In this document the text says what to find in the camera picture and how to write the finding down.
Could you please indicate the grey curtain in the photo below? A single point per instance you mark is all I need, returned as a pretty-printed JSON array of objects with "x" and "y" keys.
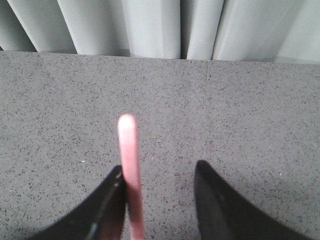
[{"x": 286, "y": 31}]

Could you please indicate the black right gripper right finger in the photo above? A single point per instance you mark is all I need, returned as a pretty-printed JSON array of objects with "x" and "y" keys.
[{"x": 223, "y": 214}]

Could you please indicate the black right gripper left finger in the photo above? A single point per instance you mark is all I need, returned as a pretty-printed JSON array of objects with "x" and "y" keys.
[{"x": 100, "y": 216}]

